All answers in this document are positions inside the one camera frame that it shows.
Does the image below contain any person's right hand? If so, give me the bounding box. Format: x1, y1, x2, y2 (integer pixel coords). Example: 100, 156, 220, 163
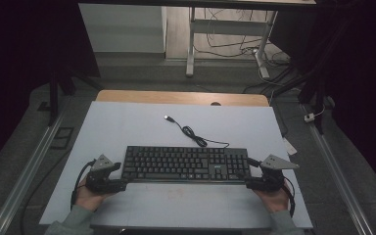
253, 186, 291, 214

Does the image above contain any person's left hand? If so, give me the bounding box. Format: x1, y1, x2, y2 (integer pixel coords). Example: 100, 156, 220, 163
74, 177, 116, 212

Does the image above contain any hand-held gripper black cable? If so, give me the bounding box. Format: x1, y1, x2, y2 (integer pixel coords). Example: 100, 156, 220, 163
282, 176, 297, 218
70, 159, 98, 211

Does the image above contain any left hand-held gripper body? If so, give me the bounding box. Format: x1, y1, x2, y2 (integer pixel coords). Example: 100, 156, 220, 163
85, 154, 122, 194

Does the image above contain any dark curtain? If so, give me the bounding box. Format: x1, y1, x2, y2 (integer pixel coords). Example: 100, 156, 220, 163
268, 0, 376, 200
0, 0, 101, 177

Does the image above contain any white metal desk frame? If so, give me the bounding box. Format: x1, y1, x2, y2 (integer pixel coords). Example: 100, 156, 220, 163
184, 6, 279, 79

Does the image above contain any right hand-held gripper black cable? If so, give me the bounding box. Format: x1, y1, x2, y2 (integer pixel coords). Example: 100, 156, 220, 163
282, 176, 297, 218

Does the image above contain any white paper tag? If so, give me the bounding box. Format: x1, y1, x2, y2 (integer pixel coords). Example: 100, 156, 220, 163
281, 136, 299, 157

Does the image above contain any wooden table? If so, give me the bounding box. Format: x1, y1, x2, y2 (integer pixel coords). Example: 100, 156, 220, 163
95, 89, 270, 108

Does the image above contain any black metal stand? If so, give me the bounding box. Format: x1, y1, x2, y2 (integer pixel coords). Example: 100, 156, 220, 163
46, 63, 105, 127
272, 63, 332, 135

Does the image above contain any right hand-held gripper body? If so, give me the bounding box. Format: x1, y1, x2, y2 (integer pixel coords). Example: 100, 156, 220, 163
257, 154, 301, 193

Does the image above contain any white cabinet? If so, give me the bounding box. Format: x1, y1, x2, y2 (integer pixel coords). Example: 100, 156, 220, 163
78, 3, 167, 54

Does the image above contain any black computer keyboard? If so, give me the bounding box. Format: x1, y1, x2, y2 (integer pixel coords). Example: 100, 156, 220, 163
120, 145, 253, 183

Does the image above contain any tangle of floor cables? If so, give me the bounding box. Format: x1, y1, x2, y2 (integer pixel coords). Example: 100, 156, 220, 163
194, 7, 292, 68

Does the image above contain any left hand-held gripper black cable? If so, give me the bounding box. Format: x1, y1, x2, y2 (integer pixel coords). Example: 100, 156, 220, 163
70, 159, 98, 211

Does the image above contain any black keyboard cable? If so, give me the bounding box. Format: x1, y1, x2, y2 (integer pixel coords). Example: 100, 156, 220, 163
164, 115, 230, 149

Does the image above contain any aluminium floor rail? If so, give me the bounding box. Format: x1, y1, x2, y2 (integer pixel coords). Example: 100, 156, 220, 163
301, 103, 375, 235
0, 97, 71, 235

